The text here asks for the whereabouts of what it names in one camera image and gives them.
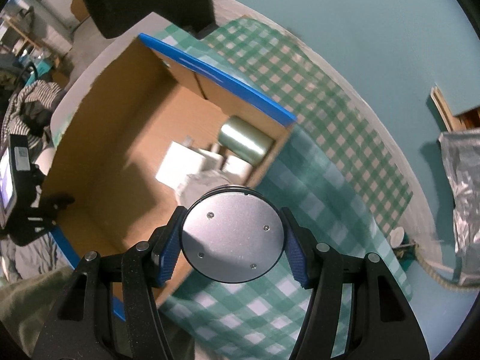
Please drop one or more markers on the green metallic can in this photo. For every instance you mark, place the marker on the green metallic can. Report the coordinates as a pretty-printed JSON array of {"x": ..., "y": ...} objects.
[{"x": 245, "y": 138}]

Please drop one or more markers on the grey round metal cylinder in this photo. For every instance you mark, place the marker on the grey round metal cylinder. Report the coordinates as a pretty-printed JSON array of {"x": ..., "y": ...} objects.
[{"x": 232, "y": 236}]

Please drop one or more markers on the green checkered tablecloth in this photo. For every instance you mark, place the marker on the green checkered tablecloth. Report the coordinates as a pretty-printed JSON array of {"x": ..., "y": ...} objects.
[{"x": 318, "y": 138}]

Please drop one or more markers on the blue-edged cardboard box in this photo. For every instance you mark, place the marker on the blue-edged cardboard box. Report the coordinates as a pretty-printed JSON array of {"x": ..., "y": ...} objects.
[{"x": 123, "y": 138}]

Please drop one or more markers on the wooden plank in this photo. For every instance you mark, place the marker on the wooden plank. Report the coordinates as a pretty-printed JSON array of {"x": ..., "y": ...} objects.
[{"x": 440, "y": 107}]

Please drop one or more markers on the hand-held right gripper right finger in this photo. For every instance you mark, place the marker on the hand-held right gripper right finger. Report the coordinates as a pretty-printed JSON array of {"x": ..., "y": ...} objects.
[{"x": 297, "y": 258}]

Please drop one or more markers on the grey hexagonal container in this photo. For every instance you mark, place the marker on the grey hexagonal container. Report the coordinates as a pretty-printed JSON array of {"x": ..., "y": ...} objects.
[{"x": 202, "y": 185}]

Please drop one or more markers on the grey bedding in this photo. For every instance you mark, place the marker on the grey bedding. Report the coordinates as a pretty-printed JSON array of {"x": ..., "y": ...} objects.
[{"x": 22, "y": 258}]

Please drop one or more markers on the silver foil sheet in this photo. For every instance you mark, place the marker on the silver foil sheet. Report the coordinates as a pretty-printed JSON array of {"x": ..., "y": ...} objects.
[{"x": 465, "y": 195}]

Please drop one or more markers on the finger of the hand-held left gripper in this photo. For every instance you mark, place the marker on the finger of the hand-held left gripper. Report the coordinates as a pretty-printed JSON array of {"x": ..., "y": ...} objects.
[{"x": 52, "y": 202}]

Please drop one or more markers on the green pants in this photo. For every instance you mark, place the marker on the green pants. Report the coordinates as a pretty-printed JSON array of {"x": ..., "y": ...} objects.
[{"x": 33, "y": 292}]

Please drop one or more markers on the white cube box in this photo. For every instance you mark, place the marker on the white cube box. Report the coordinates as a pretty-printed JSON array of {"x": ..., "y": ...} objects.
[{"x": 237, "y": 167}]

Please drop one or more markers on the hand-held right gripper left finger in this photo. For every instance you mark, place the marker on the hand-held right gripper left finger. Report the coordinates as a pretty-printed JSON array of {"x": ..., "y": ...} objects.
[{"x": 168, "y": 255}]

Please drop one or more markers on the striped cloth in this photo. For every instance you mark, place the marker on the striped cloth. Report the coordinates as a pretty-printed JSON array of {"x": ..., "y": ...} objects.
[{"x": 37, "y": 97}]

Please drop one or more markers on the small white cup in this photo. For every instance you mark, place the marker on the small white cup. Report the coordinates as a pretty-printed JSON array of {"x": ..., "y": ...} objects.
[{"x": 397, "y": 238}]

